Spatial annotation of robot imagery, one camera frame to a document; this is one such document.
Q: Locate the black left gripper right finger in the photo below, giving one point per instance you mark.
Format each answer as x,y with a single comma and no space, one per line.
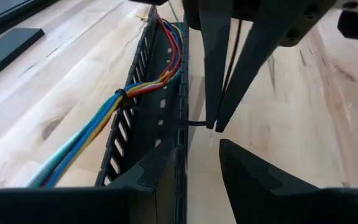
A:
291,205

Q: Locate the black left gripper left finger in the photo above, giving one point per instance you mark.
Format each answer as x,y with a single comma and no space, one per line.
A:
73,207

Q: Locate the black duct cover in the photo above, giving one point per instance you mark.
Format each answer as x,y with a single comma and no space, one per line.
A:
8,49

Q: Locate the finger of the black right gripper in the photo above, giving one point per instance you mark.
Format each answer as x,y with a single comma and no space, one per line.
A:
216,46
259,40

